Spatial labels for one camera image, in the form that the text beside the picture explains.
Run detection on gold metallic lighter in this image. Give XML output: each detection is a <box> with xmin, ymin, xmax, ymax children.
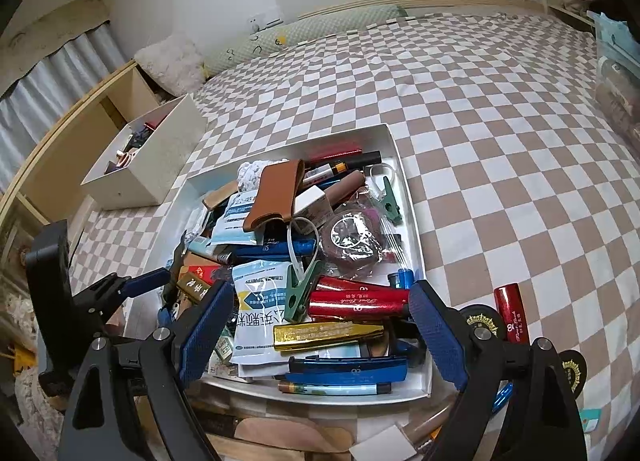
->
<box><xmin>272</xmin><ymin>322</ymin><xmax>386</xmax><ymax>353</ymax></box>

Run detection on white fluffy pillow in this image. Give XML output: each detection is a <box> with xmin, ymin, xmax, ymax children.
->
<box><xmin>134</xmin><ymin>36</ymin><xmax>203</xmax><ymax>94</ymax></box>

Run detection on large black round tin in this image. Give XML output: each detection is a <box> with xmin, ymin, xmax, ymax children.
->
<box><xmin>557</xmin><ymin>348</ymin><xmax>586</xmax><ymax>399</ymax></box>

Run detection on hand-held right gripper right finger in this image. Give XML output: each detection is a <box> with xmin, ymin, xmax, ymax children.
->
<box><xmin>409</xmin><ymin>280</ymin><xmax>588</xmax><ymax>461</ymax></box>

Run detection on cream deep storage box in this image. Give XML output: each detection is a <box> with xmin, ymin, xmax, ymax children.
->
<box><xmin>80</xmin><ymin>94</ymin><xmax>208</xmax><ymax>207</ymax></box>

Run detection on white card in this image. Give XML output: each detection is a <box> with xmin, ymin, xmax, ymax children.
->
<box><xmin>350</xmin><ymin>423</ymin><xmax>416</xmax><ymax>461</ymax></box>

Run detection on green plastic clip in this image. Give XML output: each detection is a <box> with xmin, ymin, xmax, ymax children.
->
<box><xmin>283</xmin><ymin>261</ymin><xmax>323</xmax><ymax>324</ymax></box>
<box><xmin>377</xmin><ymin>176</ymin><xmax>403</xmax><ymax>227</ymax></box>

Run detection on clear plastic case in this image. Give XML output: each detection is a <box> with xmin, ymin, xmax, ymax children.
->
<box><xmin>405</xmin><ymin>401</ymin><xmax>456</xmax><ymax>442</ymax></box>

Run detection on small white box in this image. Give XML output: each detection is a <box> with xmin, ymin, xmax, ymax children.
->
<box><xmin>295</xmin><ymin>185</ymin><xmax>333</xmax><ymax>222</ymax></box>

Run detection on clear plastic storage bin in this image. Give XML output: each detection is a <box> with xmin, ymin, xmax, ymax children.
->
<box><xmin>592</xmin><ymin>11</ymin><xmax>640</xmax><ymax>142</ymax></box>

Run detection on brown leather sleeve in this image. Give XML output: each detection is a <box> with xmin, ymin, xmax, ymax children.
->
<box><xmin>243</xmin><ymin>159</ymin><xmax>306</xmax><ymax>233</ymax></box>

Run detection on checkered bed sheet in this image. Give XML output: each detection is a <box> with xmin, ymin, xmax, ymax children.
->
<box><xmin>65</xmin><ymin>8</ymin><xmax>640</xmax><ymax>461</ymax></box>

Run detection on white wall socket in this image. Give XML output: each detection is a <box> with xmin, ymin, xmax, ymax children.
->
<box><xmin>248</xmin><ymin>14</ymin><xmax>283</xmax><ymax>32</ymax></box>

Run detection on brown tape roll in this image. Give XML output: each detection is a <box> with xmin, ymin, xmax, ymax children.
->
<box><xmin>320</xmin><ymin>208</ymin><xmax>386</xmax><ymax>272</ymax></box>

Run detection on flat wooden stick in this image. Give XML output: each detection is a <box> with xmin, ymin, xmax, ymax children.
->
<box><xmin>235</xmin><ymin>416</ymin><xmax>351</xmax><ymax>454</ymax></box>

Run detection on blue marker pen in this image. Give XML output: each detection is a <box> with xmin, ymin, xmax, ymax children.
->
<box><xmin>278</xmin><ymin>381</ymin><xmax>391</xmax><ymax>397</ymax></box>

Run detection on small black round tin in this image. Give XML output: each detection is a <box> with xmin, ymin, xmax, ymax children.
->
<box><xmin>460</xmin><ymin>305</ymin><xmax>501</xmax><ymax>337</ymax></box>

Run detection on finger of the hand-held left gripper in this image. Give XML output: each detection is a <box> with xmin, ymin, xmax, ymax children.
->
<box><xmin>70</xmin><ymin>268</ymin><xmax>172</xmax><ymax>322</ymax></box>
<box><xmin>159</xmin><ymin>291</ymin><xmax>188</xmax><ymax>328</ymax></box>

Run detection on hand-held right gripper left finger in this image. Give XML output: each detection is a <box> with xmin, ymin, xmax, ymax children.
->
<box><xmin>57</xmin><ymin>280</ymin><xmax>236</xmax><ymax>461</ymax></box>

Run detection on white cable tie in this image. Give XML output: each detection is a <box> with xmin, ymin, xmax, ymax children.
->
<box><xmin>287</xmin><ymin>218</ymin><xmax>321</xmax><ymax>292</ymax></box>

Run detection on grey curtain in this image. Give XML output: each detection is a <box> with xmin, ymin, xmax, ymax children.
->
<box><xmin>0</xmin><ymin>21</ymin><xmax>126</xmax><ymax>192</ymax></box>

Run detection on white lace cloth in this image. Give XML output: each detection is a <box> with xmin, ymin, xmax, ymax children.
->
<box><xmin>236</xmin><ymin>159</ymin><xmax>273</xmax><ymax>192</ymax></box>

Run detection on wooden bedside shelf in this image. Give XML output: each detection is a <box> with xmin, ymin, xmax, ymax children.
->
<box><xmin>0</xmin><ymin>61</ymin><xmax>166</xmax><ymax>442</ymax></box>

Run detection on white shallow tray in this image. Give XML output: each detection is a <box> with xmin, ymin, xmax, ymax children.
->
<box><xmin>159</xmin><ymin>123</ymin><xmax>432</xmax><ymax>401</ymax></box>

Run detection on red metallic lighter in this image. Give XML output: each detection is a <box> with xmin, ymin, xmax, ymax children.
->
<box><xmin>307</xmin><ymin>276</ymin><xmax>416</xmax><ymax>319</ymax></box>
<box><xmin>305</xmin><ymin>144</ymin><xmax>363</xmax><ymax>162</ymax></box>
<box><xmin>494</xmin><ymin>285</ymin><xmax>531</xmax><ymax>344</ymax></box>

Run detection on white medicine packet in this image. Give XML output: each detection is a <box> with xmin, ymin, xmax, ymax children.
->
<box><xmin>210</xmin><ymin>191</ymin><xmax>266</xmax><ymax>247</ymax></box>
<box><xmin>231</xmin><ymin>261</ymin><xmax>321</xmax><ymax>377</ymax></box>

